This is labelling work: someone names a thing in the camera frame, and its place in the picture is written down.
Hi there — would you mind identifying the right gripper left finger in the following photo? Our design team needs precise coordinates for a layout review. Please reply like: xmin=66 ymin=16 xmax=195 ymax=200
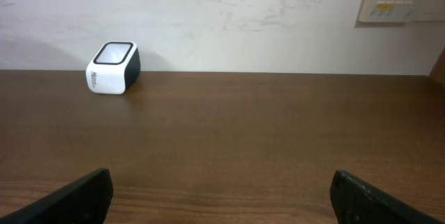
xmin=1 ymin=168 xmax=113 ymax=224

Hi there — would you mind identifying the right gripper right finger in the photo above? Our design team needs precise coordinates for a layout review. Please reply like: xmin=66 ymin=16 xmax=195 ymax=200
xmin=330 ymin=170 xmax=442 ymax=224

